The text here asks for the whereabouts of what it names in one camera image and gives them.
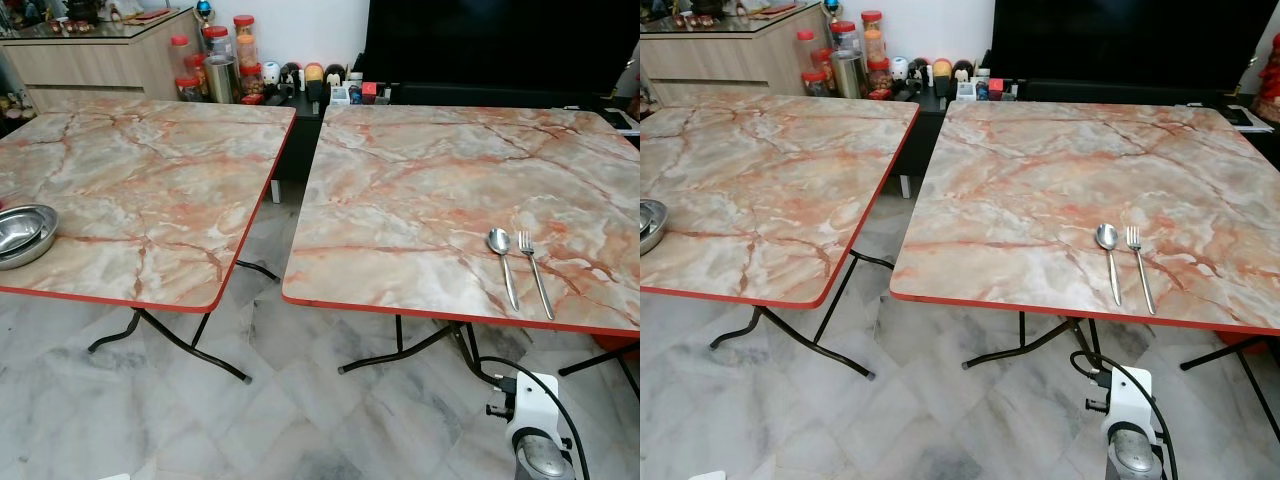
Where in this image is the steel fork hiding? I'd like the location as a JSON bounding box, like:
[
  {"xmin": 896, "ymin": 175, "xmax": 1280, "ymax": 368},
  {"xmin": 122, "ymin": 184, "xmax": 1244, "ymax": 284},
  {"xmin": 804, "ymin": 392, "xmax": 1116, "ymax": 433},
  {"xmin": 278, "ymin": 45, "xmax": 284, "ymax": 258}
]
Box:
[
  {"xmin": 1126, "ymin": 226, "xmax": 1157, "ymax": 316},
  {"xmin": 517, "ymin": 231, "xmax": 555, "ymax": 321}
]

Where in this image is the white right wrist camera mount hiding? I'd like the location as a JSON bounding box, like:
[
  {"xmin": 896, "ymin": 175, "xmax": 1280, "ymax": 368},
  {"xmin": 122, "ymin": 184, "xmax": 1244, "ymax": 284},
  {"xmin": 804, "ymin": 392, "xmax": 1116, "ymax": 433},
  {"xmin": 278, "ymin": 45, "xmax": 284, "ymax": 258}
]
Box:
[
  {"xmin": 1086, "ymin": 367, "xmax": 1154, "ymax": 448},
  {"xmin": 486, "ymin": 372, "xmax": 561, "ymax": 453}
]

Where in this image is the large steel bowl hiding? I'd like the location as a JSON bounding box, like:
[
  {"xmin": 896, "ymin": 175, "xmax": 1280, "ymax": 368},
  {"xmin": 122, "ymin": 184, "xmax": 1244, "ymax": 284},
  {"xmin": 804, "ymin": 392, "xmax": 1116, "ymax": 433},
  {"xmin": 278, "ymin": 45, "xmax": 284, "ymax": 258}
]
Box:
[
  {"xmin": 0, "ymin": 204, "xmax": 59, "ymax": 271},
  {"xmin": 640, "ymin": 199, "xmax": 669, "ymax": 256}
]

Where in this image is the light wooden cabinet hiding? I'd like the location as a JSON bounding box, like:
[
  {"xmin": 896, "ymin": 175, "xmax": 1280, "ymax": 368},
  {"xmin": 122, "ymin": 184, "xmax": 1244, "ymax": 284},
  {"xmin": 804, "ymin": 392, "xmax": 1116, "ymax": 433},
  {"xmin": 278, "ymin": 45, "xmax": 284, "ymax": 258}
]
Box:
[
  {"xmin": 0, "ymin": 8, "xmax": 201, "ymax": 113},
  {"xmin": 640, "ymin": 4, "xmax": 827, "ymax": 109}
]

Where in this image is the steel canister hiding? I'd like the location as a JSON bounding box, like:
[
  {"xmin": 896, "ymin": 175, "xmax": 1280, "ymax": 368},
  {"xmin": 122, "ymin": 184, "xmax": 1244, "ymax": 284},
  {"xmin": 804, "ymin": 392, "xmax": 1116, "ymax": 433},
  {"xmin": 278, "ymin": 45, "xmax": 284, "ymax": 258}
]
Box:
[
  {"xmin": 832, "ymin": 50, "xmax": 869, "ymax": 99},
  {"xmin": 204, "ymin": 55, "xmax": 239, "ymax": 104}
]

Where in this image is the steel spoon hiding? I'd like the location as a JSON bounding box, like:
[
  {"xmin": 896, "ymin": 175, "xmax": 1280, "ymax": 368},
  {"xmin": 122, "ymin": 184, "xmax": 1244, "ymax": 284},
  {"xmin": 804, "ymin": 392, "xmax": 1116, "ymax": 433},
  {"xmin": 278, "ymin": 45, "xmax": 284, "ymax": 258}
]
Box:
[
  {"xmin": 487, "ymin": 228, "xmax": 521, "ymax": 312},
  {"xmin": 1095, "ymin": 223, "xmax": 1124, "ymax": 307}
]

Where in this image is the marble top folding table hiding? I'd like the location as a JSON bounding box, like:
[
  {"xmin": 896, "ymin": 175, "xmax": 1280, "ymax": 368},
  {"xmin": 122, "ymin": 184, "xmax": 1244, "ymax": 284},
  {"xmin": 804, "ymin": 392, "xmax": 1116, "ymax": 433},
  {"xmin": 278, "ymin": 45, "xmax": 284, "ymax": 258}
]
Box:
[
  {"xmin": 281, "ymin": 103, "xmax": 641, "ymax": 389},
  {"xmin": 0, "ymin": 97, "xmax": 298, "ymax": 386},
  {"xmin": 640, "ymin": 93, "xmax": 921, "ymax": 381},
  {"xmin": 889, "ymin": 99, "xmax": 1280, "ymax": 401}
]

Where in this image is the black television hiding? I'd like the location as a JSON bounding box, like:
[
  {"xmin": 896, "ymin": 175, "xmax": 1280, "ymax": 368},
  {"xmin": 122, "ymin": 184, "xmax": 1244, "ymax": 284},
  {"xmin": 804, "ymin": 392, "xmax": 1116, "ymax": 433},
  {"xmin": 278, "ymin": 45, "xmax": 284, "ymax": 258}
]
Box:
[
  {"xmin": 985, "ymin": 0, "xmax": 1280, "ymax": 105},
  {"xmin": 362, "ymin": 0, "xmax": 641, "ymax": 107}
]

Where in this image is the red statue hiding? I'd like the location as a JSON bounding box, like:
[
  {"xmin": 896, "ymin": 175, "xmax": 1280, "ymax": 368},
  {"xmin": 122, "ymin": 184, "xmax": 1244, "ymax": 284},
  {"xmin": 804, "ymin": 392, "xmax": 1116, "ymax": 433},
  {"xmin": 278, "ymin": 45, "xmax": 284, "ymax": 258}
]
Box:
[{"xmin": 1254, "ymin": 34, "xmax": 1280, "ymax": 123}]

